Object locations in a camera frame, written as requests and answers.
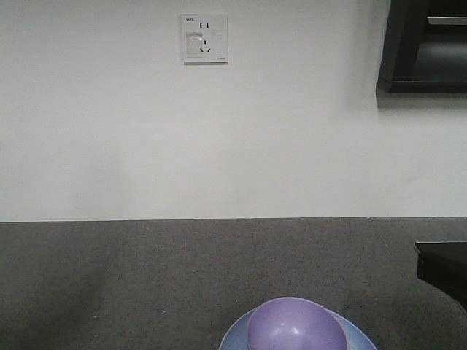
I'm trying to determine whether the purple plastic bowl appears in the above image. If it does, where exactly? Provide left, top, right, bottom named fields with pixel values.
left=247, top=297, right=347, bottom=349

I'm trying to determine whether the light blue plastic plate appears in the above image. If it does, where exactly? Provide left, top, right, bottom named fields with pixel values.
left=218, top=309, right=377, bottom=350

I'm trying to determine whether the black cooktop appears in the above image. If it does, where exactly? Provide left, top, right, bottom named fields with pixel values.
left=415, top=241, right=466, bottom=311

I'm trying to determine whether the centre white wall socket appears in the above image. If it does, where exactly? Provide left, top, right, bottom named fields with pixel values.
left=180, top=12, right=228, bottom=65

